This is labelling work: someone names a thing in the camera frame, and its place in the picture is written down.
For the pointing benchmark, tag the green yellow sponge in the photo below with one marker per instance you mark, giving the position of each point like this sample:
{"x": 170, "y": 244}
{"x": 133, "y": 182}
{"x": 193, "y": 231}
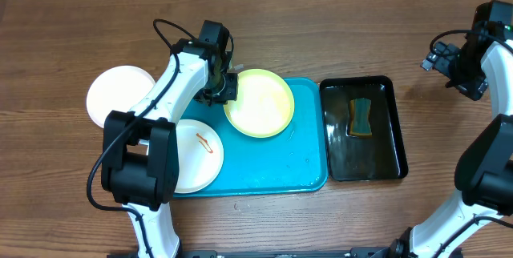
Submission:
{"x": 359, "y": 118}

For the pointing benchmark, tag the yellow plate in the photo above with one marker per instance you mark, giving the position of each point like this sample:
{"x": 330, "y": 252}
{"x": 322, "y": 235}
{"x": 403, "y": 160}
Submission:
{"x": 264, "y": 105}

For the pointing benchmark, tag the black water tray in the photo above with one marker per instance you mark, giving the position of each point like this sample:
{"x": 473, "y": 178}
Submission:
{"x": 380, "y": 156}

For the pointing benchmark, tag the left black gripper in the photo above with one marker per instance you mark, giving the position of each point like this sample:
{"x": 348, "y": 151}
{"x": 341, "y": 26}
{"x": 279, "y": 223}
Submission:
{"x": 231, "y": 94}

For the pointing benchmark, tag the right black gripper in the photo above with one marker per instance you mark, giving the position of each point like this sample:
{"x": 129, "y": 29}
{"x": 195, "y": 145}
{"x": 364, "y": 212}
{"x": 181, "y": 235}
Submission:
{"x": 476, "y": 88}

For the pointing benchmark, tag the white plate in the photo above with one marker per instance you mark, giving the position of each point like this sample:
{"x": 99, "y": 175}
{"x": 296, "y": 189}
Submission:
{"x": 201, "y": 156}

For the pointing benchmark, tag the pale pink plate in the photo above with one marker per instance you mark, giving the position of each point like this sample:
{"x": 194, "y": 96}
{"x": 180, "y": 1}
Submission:
{"x": 117, "y": 89}

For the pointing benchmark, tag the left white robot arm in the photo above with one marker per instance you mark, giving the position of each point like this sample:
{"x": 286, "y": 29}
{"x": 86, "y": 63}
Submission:
{"x": 139, "y": 164}

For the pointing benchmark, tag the teal plastic tray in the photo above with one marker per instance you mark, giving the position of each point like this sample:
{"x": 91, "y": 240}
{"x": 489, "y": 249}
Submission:
{"x": 294, "y": 160}

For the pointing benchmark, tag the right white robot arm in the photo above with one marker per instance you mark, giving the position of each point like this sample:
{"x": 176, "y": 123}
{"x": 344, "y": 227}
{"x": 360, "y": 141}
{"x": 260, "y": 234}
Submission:
{"x": 483, "y": 176}

